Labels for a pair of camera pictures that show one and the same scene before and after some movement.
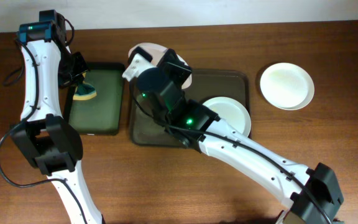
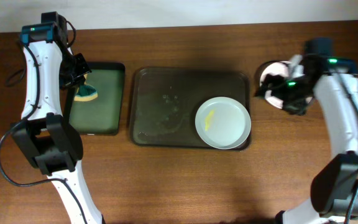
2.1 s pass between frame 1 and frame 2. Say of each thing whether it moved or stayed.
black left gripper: stayed
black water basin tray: stayed
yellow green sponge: stayed
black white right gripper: moved
